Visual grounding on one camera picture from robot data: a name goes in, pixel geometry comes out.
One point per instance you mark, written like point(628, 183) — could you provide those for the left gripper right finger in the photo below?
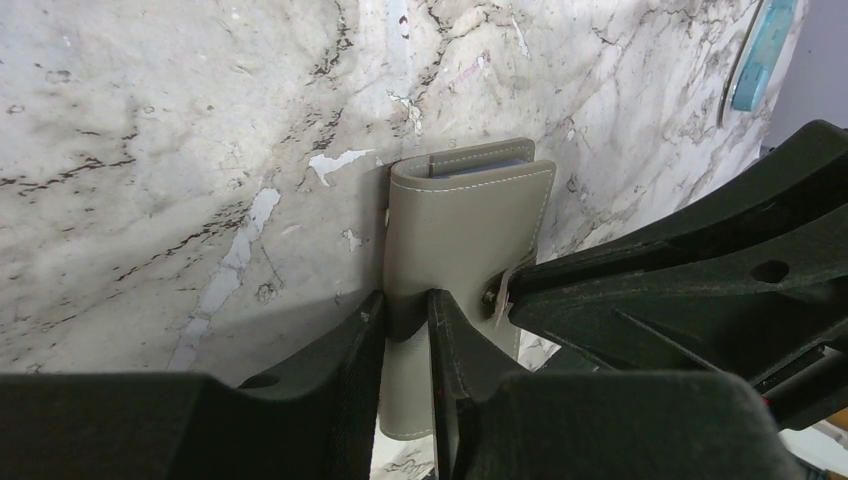
point(494, 419)

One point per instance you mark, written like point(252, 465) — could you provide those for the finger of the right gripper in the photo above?
point(799, 181)
point(749, 313)

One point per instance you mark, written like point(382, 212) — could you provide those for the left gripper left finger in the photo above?
point(311, 416)

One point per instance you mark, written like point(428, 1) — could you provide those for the grey leather card holder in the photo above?
point(457, 220)

